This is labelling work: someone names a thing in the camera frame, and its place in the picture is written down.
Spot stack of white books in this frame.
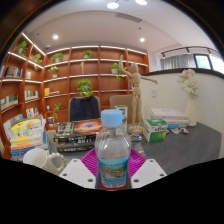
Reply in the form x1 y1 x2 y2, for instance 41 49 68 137
149 107 190 130

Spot white vase with flowers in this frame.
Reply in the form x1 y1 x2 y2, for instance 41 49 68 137
177 68 201 128

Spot clear water bottle blue cap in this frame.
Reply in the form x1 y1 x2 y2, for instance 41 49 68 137
94 108 132 190

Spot green and white box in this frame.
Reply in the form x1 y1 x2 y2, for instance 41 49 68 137
142 118 169 143

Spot recessed ceiling lights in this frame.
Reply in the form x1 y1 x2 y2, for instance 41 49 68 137
51 0 149 44

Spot stack of dark books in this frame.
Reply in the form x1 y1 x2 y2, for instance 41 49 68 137
53 118 104 154

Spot wooden artist mannequin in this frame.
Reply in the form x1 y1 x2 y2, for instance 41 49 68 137
118 54 159 136

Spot small green white carton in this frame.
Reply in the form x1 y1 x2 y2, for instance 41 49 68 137
113 104 129 133

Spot window with grey curtain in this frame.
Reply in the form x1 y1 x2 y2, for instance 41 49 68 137
159 46 224 75

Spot orange wooden bookshelf unit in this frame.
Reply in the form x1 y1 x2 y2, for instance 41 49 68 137
0 31 150 161

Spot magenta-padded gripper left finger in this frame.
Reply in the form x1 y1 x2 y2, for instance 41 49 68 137
58 148 100 190

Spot cream ceramic mug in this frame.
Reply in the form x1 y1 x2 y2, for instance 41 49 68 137
22 147 68 177

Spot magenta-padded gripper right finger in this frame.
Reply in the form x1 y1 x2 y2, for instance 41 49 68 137
128 148 168 190

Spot stack of colourful books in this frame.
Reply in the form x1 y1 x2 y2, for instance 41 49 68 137
9 114 49 156

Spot dark navy office chair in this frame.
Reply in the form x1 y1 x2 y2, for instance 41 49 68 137
68 95 102 123

